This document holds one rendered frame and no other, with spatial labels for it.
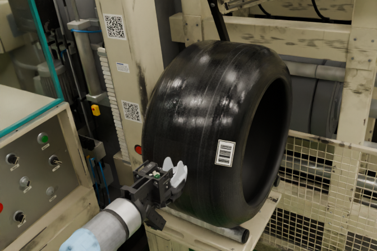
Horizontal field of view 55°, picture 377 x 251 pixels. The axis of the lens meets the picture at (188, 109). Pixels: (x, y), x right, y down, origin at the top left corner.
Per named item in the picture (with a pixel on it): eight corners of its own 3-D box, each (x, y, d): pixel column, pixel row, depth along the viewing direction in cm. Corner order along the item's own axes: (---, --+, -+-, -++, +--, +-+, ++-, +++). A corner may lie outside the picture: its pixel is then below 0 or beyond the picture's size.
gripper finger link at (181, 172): (194, 153, 88) (173, 172, 81) (196, 173, 90) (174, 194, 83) (184, 149, 89) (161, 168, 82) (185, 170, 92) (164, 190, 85)
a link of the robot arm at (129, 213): (131, 246, 71) (100, 231, 75) (146, 231, 74) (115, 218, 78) (127, 216, 68) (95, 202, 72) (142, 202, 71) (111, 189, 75)
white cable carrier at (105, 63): (123, 164, 141) (96, 47, 117) (132, 157, 144) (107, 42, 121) (132, 167, 139) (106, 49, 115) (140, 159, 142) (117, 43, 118)
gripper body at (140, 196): (175, 167, 80) (141, 198, 70) (178, 198, 83) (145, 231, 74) (148, 157, 83) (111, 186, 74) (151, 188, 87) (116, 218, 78)
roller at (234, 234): (161, 197, 132) (155, 209, 130) (156, 193, 128) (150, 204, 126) (251, 232, 115) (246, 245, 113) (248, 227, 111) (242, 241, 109)
